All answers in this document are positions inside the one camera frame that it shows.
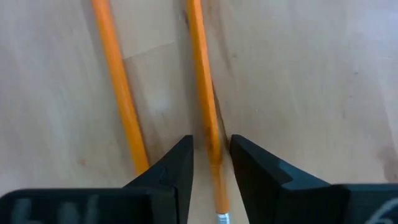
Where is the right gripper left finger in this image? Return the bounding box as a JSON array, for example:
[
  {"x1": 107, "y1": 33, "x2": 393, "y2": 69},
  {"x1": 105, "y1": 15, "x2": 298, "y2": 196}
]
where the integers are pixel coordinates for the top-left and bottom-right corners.
[{"x1": 0, "y1": 135, "x2": 195, "y2": 224}]

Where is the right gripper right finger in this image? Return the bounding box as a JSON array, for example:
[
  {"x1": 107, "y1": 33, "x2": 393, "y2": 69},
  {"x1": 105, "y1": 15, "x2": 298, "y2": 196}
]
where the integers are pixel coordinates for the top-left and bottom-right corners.
[{"x1": 231, "y1": 134, "x2": 398, "y2": 224}]

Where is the orange pencil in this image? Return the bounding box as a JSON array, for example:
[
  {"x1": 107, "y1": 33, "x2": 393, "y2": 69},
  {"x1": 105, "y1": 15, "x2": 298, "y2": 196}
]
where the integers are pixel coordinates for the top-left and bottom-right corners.
[
  {"x1": 90, "y1": 0, "x2": 150, "y2": 177},
  {"x1": 185, "y1": 0, "x2": 231, "y2": 224}
]

